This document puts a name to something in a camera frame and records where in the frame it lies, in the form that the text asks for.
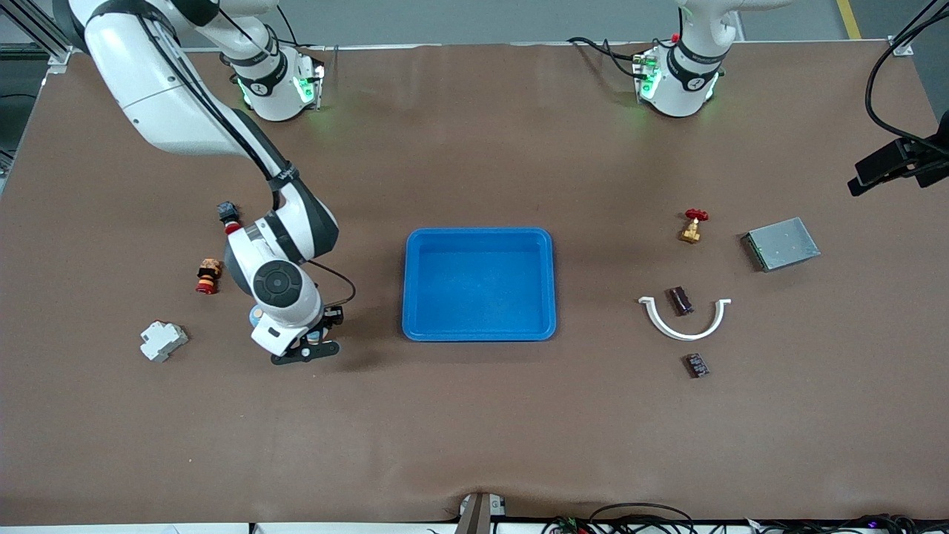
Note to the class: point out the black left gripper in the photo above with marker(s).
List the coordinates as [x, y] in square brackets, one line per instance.
[940, 152]

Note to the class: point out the light blue desk bell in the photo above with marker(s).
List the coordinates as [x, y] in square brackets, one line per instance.
[315, 335]
[254, 317]

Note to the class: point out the dark cylindrical capacitor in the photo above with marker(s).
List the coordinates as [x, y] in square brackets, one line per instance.
[696, 366]
[680, 301]

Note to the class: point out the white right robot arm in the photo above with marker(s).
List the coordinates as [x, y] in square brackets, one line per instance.
[163, 96]

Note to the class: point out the red yellow stacked push button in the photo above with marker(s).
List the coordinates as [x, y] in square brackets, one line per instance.
[208, 278]

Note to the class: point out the grey metal box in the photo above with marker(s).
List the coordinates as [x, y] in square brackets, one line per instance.
[782, 245]

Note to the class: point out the white circuit breaker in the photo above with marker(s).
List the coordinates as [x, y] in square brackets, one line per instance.
[161, 341]

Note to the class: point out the red emergency stop button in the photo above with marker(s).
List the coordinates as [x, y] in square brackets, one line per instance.
[227, 211]

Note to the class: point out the blue plastic tray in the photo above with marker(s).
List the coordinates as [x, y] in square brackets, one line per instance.
[478, 285]

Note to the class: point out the brown table mat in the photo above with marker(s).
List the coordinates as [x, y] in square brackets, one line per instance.
[474, 415]

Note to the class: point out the white curved pipe clamp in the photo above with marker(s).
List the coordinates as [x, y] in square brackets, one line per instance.
[686, 336]

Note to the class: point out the aluminium frame post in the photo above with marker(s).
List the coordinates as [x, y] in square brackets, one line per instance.
[901, 48]
[53, 61]

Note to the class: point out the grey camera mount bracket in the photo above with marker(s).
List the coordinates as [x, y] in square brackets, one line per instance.
[474, 515]

